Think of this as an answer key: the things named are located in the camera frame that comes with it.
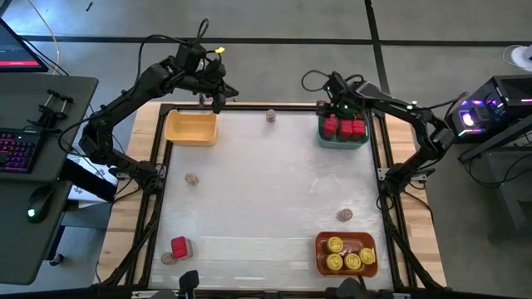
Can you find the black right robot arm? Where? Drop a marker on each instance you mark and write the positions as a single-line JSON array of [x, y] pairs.
[[415, 114]]

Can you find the yellow-lid dark spice jar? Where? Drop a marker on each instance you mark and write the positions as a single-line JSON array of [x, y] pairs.
[[334, 244], [367, 256], [334, 262], [352, 261]]

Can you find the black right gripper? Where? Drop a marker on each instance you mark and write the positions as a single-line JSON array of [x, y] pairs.
[[349, 107]]

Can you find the yellow plastic bin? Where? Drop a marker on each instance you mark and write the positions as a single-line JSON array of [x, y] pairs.
[[191, 133]]

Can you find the silver mounting bracket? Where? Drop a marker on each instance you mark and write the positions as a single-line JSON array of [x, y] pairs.
[[420, 176], [120, 174]]

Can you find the black computer mouse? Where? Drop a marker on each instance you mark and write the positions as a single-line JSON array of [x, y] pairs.
[[39, 203]]

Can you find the teal plastic bin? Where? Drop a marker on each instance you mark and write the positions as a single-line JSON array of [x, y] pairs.
[[343, 144]]

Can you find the white paper sheet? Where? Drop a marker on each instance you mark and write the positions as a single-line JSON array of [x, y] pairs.
[[93, 174]]

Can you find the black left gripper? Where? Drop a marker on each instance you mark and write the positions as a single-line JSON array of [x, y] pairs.
[[205, 79]]

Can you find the computer tower with lights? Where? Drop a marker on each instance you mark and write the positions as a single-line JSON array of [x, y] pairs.
[[498, 104]]

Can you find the backlit black keyboard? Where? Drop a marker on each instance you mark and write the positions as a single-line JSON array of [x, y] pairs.
[[16, 149]]

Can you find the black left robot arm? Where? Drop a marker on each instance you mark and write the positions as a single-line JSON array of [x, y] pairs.
[[124, 97]]

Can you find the wooden workbench board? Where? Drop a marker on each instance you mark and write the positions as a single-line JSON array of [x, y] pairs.
[[141, 124]]

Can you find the white round floor device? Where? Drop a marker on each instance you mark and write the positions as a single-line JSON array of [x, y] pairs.
[[521, 56]]

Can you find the black desk caster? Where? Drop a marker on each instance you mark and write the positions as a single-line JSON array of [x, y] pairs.
[[56, 259]]

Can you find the black desk monitor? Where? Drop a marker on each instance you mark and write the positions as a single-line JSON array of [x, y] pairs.
[[18, 50]]

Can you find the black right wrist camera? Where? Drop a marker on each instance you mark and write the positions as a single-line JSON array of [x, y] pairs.
[[336, 85]]

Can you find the orange plastic bin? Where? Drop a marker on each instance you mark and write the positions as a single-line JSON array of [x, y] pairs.
[[349, 240]]

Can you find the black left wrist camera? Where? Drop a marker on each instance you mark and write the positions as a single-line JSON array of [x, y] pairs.
[[189, 56]]

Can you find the black aluminium table frame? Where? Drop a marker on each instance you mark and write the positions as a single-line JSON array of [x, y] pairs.
[[249, 107]]

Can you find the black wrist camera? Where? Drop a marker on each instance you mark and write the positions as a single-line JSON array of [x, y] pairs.
[[336, 85], [189, 56]]

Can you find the black desk clamp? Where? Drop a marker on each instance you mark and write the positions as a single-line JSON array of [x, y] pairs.
[[52, 110]]

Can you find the grey desk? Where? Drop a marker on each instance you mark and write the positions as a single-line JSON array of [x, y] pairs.
[[41, 104]]

